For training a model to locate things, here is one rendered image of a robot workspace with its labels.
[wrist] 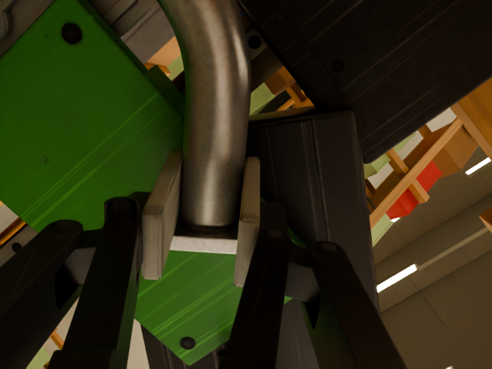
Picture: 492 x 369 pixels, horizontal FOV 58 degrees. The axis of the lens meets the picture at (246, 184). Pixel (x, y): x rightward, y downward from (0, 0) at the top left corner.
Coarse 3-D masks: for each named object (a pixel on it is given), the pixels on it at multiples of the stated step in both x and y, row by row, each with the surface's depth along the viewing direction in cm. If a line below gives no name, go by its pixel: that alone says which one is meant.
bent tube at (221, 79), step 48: (192, 0) 18; (192, 48) 18; (240, 48) 19; (192, 96) 19; (240, 96) 19; (192, 144) 20; (240, 144) 20; (192, 192) 21; (240, 192) 21; (192, 240) 21
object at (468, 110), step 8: (488, 80) 90; (480, 88) 90; (488, 88) 90; (472, 96) 91; (480, 96) 91; (488, 96) 90; (456, 104) 93; (464, 104) 92; (472, 104) 91; (480, 104) 91; (488, 104) 91; (456, 112) 98; (464, 112) 92; (472, 112) 92; (480, 112) 91; (488, 112) 91; (464, 120) 97; (472, 120) 92; (480, 120) 92; (488, 120) 91; (472, 128) 95; (480, 128) 92; (488, 128) 92; (480, 136) 94; (488, 136) 92; (480, 144) 99; (488, 144) 92; (488, 152) 97
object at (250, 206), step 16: (256, 160) 22; (256, 176) 20; (256, 192) 18; (240, 208) 17; (256, 208) 17; (240, 224) 16; (256, 224) 16; (240, 240) 16; (240, 256) 17; (240, 272) 17
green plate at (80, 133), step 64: (64, 0) 21; (0, 64) 22; (64, 64) 22; (128, 64) 22; (0, 128) 24; (64, 128) 24; (128, 128) 23; (0, 192) 25; (64, 192) 25; (128, 192) 25; (192, 256) 26; (192, 320) 28
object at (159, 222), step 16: (176, 160) 21; (160, 176) 19; (176, 176) 20; (160, 192) 17; (176, 192) 20; (144, 208) 16; (160, 208) 16; (176, 208) 21; (144, 224) 16; (160, 224) 16; (144, 240) 16; (160, 240) 16; (144, 256) 17; (160, 256) 17; (144, 272) 17; (160, 272) 17
